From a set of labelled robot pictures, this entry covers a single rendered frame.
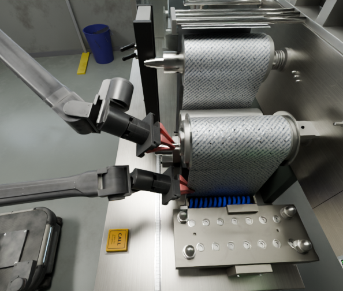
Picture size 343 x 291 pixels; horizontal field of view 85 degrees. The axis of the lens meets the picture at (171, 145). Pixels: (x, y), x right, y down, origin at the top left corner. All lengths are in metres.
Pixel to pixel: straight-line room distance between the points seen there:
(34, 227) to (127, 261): 1.08
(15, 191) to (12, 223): 1.29
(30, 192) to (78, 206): 1.40
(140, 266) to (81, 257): 1.08
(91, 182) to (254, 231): 0.49
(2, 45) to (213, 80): 0.54
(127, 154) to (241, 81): 0.59
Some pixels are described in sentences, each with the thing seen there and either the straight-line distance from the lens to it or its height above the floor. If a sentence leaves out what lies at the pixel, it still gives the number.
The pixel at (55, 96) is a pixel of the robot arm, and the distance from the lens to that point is 0.47.
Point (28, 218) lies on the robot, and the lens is 1.79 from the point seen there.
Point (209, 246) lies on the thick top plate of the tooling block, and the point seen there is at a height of 1.03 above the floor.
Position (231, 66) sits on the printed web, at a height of 1.36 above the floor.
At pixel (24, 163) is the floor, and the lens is 2.46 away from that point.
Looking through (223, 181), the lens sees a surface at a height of 1.14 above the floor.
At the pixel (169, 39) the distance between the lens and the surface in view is 1.39.
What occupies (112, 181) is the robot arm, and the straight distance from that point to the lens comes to 0.49.
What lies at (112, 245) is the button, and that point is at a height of 0.92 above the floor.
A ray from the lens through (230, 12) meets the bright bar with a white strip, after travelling 0.65.
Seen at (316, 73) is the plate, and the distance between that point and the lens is 0.62.
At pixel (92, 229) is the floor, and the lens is 1.81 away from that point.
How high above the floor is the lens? 1.63
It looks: 52 degrees down
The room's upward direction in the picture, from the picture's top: straight up
